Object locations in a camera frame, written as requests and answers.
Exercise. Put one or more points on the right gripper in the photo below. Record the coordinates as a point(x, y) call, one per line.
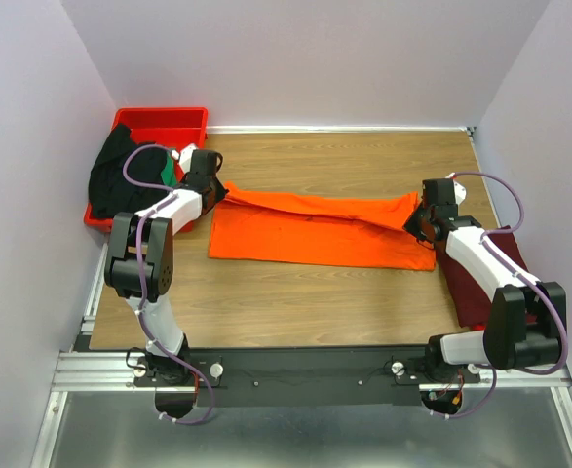
point(417, 223)

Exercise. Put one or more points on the green t-shirt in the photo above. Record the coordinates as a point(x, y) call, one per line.
point(168, 176)

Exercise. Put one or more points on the aluminium frame rail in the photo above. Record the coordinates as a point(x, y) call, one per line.
point(97, 417)

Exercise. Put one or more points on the red plastic bin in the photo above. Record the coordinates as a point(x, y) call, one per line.
point(172, 127)

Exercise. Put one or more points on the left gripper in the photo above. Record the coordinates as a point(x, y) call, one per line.
point(216, 190)

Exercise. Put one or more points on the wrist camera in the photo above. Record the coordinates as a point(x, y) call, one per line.
point(183, 156)
point(460, 192)

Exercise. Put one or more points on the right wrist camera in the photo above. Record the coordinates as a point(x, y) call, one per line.
point(460, 192)

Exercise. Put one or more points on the folded maroon t-shirt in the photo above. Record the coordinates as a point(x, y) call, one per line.
point(471, 302)

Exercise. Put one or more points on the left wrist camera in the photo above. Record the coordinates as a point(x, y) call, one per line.
point(183, 156)

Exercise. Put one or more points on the orange t-shirt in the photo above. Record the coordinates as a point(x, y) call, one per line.
point(286, 227)

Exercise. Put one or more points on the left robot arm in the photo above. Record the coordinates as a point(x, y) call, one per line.
point(139, 262)

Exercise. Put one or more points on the black t-shirt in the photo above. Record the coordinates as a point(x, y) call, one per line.
point(109, 192)

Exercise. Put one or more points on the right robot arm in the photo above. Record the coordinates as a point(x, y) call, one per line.
point(526, 327)

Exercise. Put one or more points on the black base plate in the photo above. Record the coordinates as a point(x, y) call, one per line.
point(303, 377)

